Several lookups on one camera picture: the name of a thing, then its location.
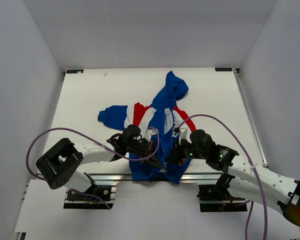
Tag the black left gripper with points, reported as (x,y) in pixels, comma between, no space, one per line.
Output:
(154,160)

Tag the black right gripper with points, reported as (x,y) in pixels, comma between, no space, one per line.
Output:
(176,155)

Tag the blue white red jacket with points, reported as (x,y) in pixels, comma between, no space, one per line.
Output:
(162,114)

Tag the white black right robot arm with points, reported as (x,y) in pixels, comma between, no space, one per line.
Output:
(239,178)

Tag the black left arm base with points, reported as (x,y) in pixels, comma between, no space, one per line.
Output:
(84,193)

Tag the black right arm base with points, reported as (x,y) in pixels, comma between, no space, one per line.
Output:
(216,198)

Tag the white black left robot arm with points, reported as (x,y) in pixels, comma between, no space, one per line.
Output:
(59,164)

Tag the blue right corner label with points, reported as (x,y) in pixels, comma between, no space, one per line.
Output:
(223,69)

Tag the blue corner label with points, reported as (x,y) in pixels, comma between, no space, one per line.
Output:
(223,69)
(74,71)

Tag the blue left corner label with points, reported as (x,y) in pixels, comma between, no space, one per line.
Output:
(74,71)

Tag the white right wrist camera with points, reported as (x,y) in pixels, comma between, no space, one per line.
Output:
(180,133)

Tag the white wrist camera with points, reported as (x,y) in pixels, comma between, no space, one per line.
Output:
(180,133)
(150,132)

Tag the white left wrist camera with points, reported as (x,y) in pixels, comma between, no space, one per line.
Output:
(150,132)

